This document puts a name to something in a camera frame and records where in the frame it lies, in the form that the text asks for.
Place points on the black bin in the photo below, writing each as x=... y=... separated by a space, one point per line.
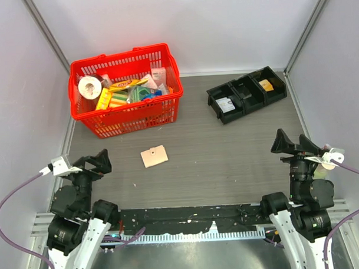
x=250 y=93
x=221 y=91
x=279 y=91

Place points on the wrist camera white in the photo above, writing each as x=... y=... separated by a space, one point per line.
x=60 y=166
x=329 y=160

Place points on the green packaged item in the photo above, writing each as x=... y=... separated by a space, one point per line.
x=138 y=93

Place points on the black bin middle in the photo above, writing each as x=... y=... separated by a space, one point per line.
x=250 y=93

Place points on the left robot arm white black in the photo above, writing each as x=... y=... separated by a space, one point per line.
x=79 y=225

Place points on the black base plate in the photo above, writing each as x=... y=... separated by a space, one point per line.
x=193 y=219

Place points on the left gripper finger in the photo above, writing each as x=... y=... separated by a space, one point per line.
x=89 y=163
x=103 y=162

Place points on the yellow box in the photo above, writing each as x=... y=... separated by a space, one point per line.
x=104 y=99

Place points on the green liquid squeeze bottle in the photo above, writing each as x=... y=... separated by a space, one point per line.
x=320 y=172

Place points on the white pink box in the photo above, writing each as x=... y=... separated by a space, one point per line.
x=159 y=75

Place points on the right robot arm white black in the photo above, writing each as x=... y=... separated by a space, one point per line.
x=301 y=219

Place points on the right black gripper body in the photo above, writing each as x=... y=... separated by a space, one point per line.
x=299 y=167

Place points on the yellow snack bag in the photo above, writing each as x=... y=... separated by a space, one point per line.
x=125 y=84

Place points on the white card in bin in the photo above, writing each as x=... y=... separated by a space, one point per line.
x=225 y=104

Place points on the red plastic shopping basket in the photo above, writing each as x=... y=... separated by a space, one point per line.
x=126 y=66

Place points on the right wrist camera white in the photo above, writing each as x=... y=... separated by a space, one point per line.
x=329 y=160

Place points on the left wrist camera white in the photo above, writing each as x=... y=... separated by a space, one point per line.
x=60 y=166

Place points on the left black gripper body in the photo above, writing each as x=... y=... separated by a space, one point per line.
x=84 y=180

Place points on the black bin right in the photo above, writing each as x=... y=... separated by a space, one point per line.
x=279 y=91

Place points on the black bin left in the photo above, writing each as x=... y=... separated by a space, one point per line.
x=221 y=91

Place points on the yellow green sponge pack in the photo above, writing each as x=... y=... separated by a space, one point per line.
x=119 y=98

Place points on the gold card in bin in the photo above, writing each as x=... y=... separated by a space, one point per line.
x=266 y=85

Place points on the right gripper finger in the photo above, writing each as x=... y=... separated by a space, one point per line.
x=282 y=144
x=307 y=146

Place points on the white cable duct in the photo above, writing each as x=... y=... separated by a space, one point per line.
x=212 y=235

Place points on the beige leather card holder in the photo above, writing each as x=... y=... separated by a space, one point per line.
x=154 y=156

